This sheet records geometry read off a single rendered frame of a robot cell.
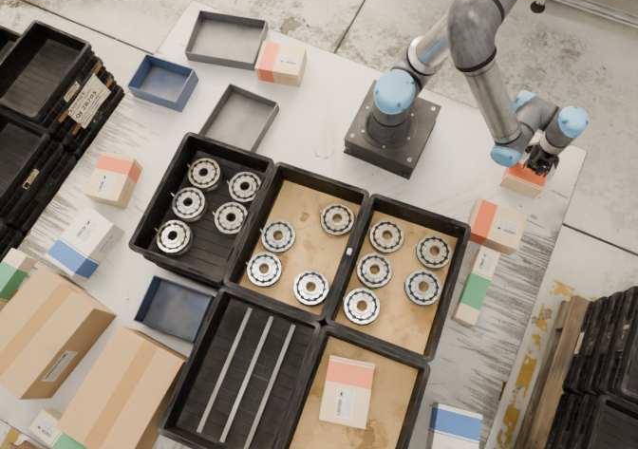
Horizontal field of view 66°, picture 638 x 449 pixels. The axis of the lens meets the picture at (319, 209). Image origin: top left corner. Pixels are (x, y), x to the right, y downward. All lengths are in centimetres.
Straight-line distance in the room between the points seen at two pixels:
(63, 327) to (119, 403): 28
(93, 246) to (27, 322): 28
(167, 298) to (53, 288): 33
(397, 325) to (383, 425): 27
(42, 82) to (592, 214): 257
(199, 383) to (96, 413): 28
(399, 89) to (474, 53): 37
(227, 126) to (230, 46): 35
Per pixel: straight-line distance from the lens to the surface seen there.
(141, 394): 150
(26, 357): 166
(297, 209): 153
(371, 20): 298
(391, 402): 144
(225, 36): 206
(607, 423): 210
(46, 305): 165
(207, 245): 154
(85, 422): 156
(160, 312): 167
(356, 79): 190
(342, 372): 136
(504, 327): 165
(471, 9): 116
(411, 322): 146
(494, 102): 128
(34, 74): 254
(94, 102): 250
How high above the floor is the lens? 227
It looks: 70 degrees down
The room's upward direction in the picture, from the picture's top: 7 degrees counter-clockwise
